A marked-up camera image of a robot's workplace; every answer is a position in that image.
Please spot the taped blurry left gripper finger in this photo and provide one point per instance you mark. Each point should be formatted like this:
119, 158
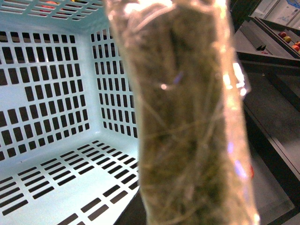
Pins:
194, 160

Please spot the light blue plastic basket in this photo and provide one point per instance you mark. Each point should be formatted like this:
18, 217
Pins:
68, 138

